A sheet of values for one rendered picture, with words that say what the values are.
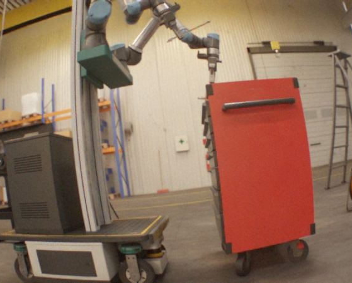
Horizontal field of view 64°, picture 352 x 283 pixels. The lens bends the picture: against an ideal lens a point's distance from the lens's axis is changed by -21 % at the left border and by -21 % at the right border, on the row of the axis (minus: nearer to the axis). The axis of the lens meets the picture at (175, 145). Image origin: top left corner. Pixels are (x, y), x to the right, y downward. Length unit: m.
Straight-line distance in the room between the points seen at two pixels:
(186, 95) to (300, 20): 6.10
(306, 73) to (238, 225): 11.71
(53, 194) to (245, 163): 0.92
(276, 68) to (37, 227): 11.66
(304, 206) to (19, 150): 1.48
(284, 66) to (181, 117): 4.50
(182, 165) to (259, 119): 10.34
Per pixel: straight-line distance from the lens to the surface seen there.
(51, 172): 1.67
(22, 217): 1.80
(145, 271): 1.61
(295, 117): 1.60
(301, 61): 13.15
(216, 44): 1.97
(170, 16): 1.66
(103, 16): 1.59
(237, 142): 1.52
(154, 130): 11.99
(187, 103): 12.04
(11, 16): 11.36
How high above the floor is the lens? 0.57
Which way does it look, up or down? 5 degrees up
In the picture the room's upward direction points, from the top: 7 degrees counter-clockwise
